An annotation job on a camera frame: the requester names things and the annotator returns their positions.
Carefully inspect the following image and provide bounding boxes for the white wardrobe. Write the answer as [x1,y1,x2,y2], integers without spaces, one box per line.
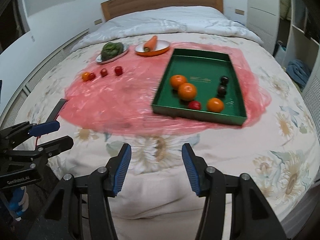
[246,0,320,98]

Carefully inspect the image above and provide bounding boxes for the pink plastic sheet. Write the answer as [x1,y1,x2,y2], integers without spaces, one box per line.
[64,41,272,135]

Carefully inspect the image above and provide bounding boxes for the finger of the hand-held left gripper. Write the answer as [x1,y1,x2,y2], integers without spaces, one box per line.
[7,135,74,158]
[0,121,60,150]

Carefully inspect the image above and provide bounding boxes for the carrot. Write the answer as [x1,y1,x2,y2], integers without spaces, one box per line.
[143,35,158,52]

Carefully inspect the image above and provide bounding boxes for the green cardboard box tray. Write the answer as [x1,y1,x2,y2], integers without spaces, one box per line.
[152,48,248,126]

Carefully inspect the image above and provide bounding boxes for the blue folded blanket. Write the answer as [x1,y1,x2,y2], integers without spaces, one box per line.
[286,59,312,83]

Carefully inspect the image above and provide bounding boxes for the white bag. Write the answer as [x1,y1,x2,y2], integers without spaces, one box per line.
[275,40,288,65]

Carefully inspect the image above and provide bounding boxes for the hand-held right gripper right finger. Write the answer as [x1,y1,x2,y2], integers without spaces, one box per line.
[182,143,282,240]

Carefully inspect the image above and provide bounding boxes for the white oval plate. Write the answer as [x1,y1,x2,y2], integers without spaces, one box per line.
[96,45,129,64]

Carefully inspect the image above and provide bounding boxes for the green leafy vegetable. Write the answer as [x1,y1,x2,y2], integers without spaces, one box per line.
[101,42,124,60]

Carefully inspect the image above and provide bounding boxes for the hanging dark clothes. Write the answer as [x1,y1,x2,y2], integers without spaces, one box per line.
[305,5,320,46]

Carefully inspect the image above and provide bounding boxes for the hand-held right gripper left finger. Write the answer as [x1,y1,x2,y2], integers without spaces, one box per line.
[37,144,132,240]

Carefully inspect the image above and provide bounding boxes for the green puffer jacket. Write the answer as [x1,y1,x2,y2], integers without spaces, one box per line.
[280,0,292,20]

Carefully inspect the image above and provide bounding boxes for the floral bedsheet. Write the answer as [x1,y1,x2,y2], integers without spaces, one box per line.
[0,34,320,240]

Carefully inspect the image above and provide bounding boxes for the orange enamel bowl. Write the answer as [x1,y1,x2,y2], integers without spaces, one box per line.
[134,40,171,57]

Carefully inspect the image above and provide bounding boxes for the wooden headboard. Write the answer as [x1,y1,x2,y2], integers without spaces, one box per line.
[101,0,224,22]

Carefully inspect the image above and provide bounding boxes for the white duvet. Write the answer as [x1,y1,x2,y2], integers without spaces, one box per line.
[80,6,263,48]

